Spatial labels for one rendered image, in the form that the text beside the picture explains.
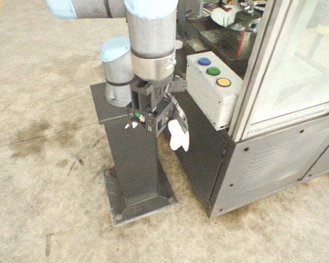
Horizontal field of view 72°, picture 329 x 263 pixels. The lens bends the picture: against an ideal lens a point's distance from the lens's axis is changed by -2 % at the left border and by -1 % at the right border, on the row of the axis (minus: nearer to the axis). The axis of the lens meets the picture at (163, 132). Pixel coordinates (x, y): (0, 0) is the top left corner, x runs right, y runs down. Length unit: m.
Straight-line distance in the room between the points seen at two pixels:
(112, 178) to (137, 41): 1.30
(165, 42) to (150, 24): 0.04
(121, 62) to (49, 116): 1.46
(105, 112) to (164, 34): 0.60
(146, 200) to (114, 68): 0.90
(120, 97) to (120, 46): 0.19
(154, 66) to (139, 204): 1.18
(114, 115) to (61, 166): 0.96
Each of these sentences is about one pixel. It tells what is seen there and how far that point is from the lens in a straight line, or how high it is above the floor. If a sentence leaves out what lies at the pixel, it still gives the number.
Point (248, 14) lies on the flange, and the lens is 1.18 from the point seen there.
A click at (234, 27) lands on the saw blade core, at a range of 1.08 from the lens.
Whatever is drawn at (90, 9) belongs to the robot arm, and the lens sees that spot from 0.47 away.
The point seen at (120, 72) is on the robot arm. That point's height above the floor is 0.89.
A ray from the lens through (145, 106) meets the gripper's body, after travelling 0.44.
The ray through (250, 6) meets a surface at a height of 1.00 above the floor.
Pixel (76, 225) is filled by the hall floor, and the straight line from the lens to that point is 1.52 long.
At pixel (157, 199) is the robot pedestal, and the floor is 0.01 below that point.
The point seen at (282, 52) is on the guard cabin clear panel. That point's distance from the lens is 0.69.
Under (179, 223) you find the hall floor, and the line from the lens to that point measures 1.44.
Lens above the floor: 1.33
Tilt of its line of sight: 47 degrees down
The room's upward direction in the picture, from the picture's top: straight up
